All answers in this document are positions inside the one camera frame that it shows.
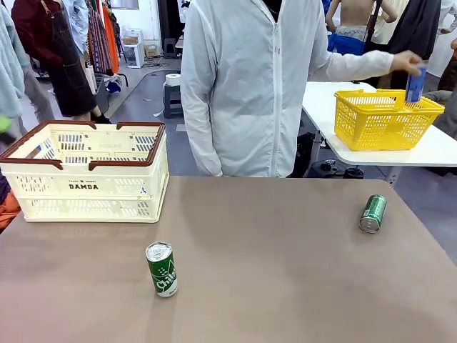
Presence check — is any person's right forearm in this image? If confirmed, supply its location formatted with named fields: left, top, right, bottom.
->
left=182, top=106, right=224, bottom=178

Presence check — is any green can with white print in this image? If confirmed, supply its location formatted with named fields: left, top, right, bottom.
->
left=145, top=242, right=179, bottom=299

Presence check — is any person's left forearm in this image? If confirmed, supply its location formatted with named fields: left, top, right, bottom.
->
left=310, top=49, right=396, bottom=82

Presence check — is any orange cloth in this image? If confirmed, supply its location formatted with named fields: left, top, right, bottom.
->
left=0, top=191, right=22, bottom=235

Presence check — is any brown basket handle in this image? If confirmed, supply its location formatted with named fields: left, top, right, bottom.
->
left=88, top=121, right=168, bottom=172
left=0, top=119, right=98, bottom=172

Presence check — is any mannequin in blue shorts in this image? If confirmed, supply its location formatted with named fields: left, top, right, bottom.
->
left=326, top=0, right=399, bottom=56

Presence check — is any light blue fleece garment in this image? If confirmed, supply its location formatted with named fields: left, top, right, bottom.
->
left=0, top=3, right=31, bottom=121

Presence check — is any patterned hanging garment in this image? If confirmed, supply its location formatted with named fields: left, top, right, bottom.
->
left=87, top=0, right=114, bottom=74

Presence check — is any person's left hand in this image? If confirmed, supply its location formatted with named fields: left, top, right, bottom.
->
left=391, top=49, right=426, bottom=76

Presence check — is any white side table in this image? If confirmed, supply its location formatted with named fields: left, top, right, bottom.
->
left=301, top=81, right=457, bottom=185

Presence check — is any black chair base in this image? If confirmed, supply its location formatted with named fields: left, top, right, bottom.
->
left=310, top=159, right=365, bottom=179

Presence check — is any small white cabinet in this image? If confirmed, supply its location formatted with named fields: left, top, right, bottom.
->
left=126, top=42, right=146, bottom=69

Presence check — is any person in white jacket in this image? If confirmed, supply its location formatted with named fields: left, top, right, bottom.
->
left=180, top=0, right=333, bottom=179

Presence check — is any blue drink can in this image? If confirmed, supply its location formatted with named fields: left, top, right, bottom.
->
left=405, top=66, right=428, bottom=103

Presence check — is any mannequin in dark apron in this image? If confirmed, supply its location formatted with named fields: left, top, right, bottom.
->
left=11, top=0, right=103, bottom=124

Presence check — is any beige hanging garment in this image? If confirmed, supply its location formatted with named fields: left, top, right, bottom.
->
left=374, top=0, right=410, bottom=46

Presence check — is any dark green drink can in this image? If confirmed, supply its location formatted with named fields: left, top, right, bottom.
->
left=358, top=194, right=388, bottom=234

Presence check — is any cream plastic shopping basket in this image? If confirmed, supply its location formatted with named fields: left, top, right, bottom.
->
left=0, top=120, right=171, bottom=224

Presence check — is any orange hanging garment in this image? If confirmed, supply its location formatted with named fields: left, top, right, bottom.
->
left=102, top=3, right=121, bottom=72

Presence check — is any grey plastic stool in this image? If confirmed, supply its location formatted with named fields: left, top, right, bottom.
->
left=163, top=84, right=185, bottom=119

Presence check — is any dark hanging coat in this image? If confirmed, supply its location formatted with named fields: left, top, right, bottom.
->
left=387, top=0, right=443, bottom=60

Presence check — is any yellow plastic basket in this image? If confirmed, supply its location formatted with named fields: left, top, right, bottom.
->
left=333, top=88, right=446, bottom=152

